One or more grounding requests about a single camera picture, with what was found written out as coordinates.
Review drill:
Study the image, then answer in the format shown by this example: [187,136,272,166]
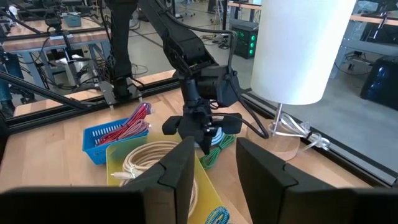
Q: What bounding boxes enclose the grey desk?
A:
[329,14,398,79]

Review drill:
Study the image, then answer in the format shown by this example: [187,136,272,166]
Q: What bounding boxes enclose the dark glossy bag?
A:
[359,55,398,111]

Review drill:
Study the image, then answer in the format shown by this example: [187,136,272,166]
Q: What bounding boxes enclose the blue plastic basket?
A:
[82,116,150,166]

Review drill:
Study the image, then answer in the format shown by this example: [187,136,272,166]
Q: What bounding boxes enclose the yellow plastic tray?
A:
[105,132,233,224]

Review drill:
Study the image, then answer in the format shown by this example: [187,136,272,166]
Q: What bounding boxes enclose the purple cable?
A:
[123,101,153,138]

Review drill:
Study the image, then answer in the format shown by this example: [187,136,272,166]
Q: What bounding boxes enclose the white shade wooden base lamp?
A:
[245,0,358,162]

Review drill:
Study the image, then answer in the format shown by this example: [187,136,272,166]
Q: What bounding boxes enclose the green cable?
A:
[200,133,238,171]

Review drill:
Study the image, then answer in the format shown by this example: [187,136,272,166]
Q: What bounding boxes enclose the blue grey bin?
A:
[60,12,82,28]

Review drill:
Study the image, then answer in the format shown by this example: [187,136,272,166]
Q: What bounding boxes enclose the computer tower green lights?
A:
[231,20,259,60]

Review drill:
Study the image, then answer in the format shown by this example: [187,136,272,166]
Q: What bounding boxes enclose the red cable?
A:
[98,104,153,146]

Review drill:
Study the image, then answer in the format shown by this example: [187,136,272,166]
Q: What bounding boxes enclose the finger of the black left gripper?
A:
[206,136,216,156]
[197,136,209,156]

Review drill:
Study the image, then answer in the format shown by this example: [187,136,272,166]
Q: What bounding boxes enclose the black white braided cable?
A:
[204,205,233,224]

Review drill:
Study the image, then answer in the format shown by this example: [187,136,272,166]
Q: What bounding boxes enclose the cream cable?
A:
[110,149,175,187]
[123,140,200,218]

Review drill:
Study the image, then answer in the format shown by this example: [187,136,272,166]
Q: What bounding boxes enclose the wooden workbench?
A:
[0,17,113,94]

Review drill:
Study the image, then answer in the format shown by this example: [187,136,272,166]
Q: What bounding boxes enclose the black aluminium table frame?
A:
[0,70,398,187]

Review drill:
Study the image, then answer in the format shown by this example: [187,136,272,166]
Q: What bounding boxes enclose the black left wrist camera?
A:
[198,64,242,108]

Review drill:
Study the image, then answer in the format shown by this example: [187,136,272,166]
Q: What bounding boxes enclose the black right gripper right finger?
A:
[236,137,398,224]

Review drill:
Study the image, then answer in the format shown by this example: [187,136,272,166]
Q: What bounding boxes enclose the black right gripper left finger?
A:
[0,136,196,224]

